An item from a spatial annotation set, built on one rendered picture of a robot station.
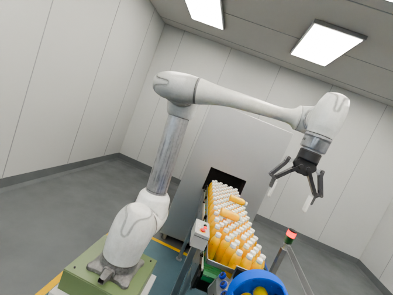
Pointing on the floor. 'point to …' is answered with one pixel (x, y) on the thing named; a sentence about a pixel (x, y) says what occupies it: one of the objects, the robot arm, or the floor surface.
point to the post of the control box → (183, 271)
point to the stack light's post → (278, 260)
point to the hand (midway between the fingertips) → (286, 201)
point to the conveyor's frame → (192, 277)
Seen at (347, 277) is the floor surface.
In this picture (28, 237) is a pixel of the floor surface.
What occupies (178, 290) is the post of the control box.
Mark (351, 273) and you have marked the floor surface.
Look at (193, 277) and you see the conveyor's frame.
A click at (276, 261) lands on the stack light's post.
